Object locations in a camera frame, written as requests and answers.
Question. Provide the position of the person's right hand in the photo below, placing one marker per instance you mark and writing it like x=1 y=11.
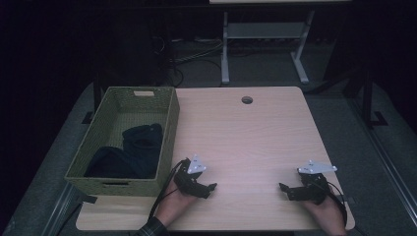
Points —
x=329 y=216

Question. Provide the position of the black stand leg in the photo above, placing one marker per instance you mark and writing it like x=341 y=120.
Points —
x=96 y=95

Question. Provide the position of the person's left hand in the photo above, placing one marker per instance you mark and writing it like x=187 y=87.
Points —
x=172 y=205

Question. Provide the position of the white metal desk frame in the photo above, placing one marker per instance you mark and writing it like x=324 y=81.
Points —
x=262 y=30

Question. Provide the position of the black metal stand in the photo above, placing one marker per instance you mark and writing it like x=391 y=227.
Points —
x=368 y=98

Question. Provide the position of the green woven basket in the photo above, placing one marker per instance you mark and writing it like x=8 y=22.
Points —
x=98 y=137

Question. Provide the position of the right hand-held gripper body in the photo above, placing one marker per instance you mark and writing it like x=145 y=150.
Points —
x=311 y=190

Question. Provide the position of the dark navy garment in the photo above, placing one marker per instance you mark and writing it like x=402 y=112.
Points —
x=141 y=154

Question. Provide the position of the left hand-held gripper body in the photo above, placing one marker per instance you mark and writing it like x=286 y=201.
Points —
x=187 y=178

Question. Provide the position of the grey tape strip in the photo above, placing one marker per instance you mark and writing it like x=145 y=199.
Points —
x=350 y=200

